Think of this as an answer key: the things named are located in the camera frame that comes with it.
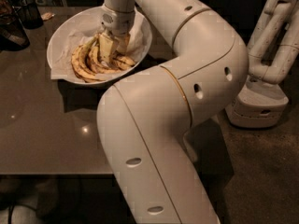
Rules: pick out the small wrapper on table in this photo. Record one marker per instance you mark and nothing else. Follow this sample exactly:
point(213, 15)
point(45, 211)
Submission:
point(47, 16)

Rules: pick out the spotted banana right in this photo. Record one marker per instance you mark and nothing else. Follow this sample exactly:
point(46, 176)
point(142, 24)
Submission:
point(123, 62)

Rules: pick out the spotted banana middle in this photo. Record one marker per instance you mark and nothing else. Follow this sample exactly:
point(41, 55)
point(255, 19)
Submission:
point(94, 61)

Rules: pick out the white bowl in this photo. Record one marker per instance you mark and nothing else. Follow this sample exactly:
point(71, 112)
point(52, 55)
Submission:
point(71, 25)

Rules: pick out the spotted banana left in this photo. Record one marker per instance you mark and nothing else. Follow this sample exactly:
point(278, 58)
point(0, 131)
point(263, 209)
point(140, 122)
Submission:
point(78, 62)

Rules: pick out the black mesh cup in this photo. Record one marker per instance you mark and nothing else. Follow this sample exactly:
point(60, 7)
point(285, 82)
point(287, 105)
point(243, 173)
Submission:
point(28, 13)

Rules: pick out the dark container left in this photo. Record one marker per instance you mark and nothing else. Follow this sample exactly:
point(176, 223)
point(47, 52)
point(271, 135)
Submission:
point(12, 35)

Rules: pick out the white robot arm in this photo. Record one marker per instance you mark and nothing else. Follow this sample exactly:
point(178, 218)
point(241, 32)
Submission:
point(142, 119)

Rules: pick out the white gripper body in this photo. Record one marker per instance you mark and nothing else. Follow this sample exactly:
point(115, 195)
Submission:
point(120, 22)

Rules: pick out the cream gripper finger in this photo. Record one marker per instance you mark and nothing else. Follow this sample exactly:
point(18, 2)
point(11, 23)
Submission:
point(107, 45)
point(123, 42)

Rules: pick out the spotted banana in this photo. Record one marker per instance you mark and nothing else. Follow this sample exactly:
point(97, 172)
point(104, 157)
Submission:
point(123, 62)
point(94, 61)
point(78, 62)

